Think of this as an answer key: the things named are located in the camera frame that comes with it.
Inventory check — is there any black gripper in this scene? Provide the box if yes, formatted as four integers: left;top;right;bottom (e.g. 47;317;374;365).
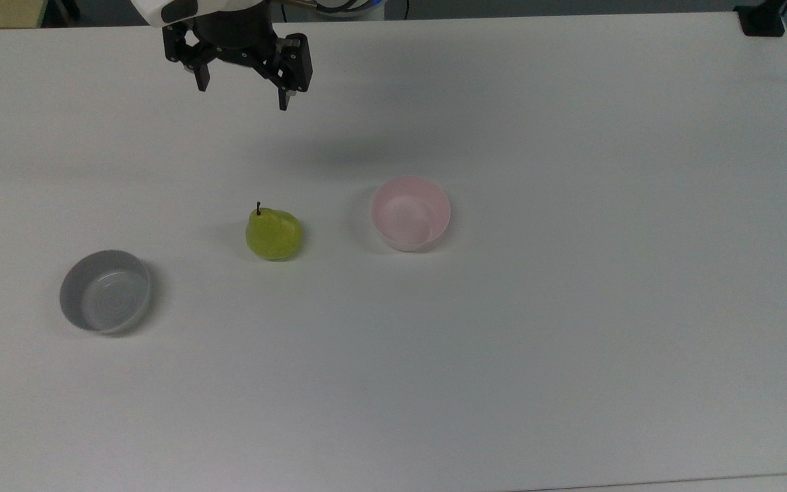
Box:
162;5;314;112

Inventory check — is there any green pear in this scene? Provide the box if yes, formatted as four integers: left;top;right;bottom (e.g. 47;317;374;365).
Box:
245;202;303;262

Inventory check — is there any pink plastic bowl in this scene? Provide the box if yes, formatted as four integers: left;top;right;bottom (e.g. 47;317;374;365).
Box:
370;176;452;252

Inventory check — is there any gray plastic bowl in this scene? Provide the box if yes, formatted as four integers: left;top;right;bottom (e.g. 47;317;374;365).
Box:
59;249;152;335

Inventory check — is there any black camera stand clamp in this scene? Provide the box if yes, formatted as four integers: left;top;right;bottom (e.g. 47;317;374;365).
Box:
734;0;787;37

